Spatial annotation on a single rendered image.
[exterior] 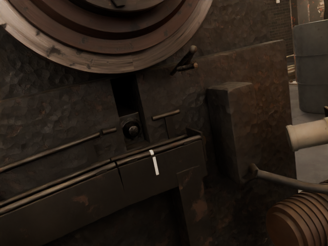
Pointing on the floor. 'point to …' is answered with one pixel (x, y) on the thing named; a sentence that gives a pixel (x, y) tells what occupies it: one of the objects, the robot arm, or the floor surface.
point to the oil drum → (312, 65)
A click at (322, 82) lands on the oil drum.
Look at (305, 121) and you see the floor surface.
